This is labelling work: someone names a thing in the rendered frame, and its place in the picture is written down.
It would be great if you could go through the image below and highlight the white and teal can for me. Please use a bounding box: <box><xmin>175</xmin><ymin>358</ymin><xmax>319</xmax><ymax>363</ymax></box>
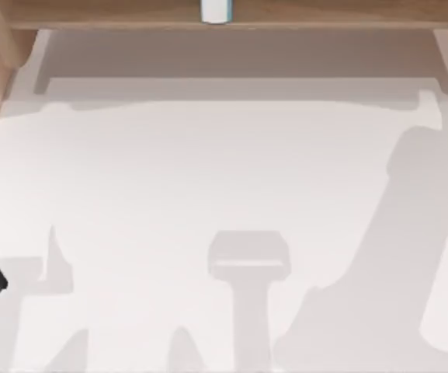
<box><xmin>200</xmin><ymin>0</ymin><xmax>233</xmax><ymax>25</ymax></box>

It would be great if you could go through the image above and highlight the wooden open shelf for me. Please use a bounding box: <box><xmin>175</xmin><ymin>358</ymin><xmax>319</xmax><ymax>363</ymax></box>
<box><xmin>0</xmin><ymin>0</ymin><xmax>448</xmax><ymax>120</ymax></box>

